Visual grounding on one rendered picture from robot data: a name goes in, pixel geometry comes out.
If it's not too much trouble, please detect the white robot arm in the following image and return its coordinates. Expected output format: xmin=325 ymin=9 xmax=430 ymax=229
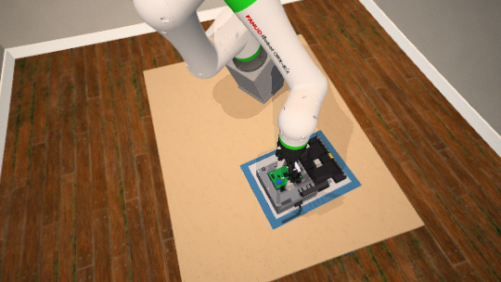
xmin=133 ymin=0 xmax=328 ymax=158

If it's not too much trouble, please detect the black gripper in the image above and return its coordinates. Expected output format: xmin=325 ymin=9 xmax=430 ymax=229
xmin=276 ymin=149 xmax=302 ymax=186

